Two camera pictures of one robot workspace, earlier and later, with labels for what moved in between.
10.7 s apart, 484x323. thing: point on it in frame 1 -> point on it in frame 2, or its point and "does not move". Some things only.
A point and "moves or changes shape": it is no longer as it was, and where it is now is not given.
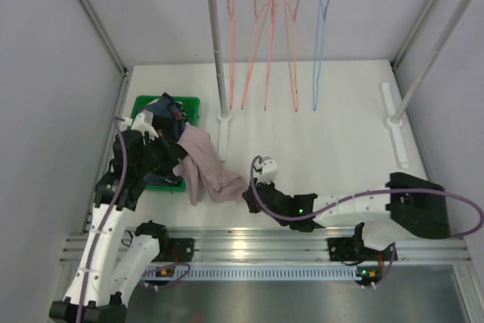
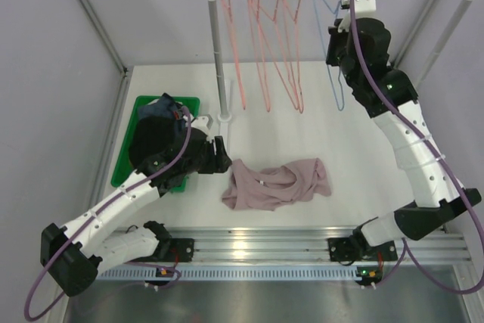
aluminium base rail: (297, 246) does not move
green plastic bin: (191, 105) does not move
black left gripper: (166, 147) -> (218, 154)
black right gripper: (249, 195) -> (335, 36)
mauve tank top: (204, 170) moves or changes shape
